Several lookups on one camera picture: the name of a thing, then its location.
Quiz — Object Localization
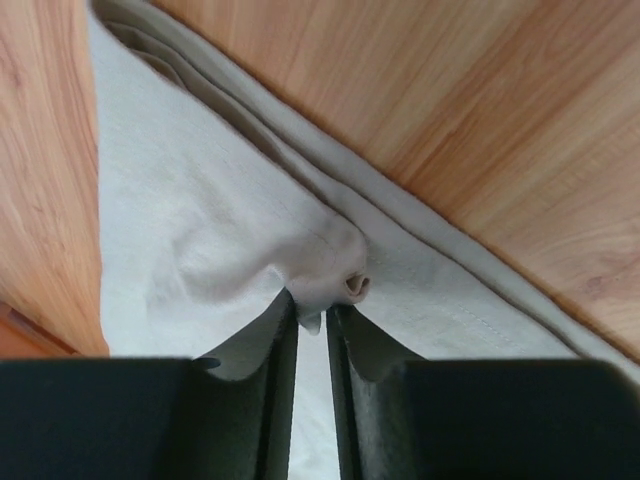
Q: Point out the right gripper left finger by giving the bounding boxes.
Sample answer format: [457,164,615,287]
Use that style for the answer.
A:
[1,291,298,479]

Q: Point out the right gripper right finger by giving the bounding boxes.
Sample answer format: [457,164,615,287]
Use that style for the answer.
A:
[327,306,639,479]

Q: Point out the beige t shirt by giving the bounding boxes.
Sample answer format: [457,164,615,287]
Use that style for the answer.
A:
[87,0,640,480]

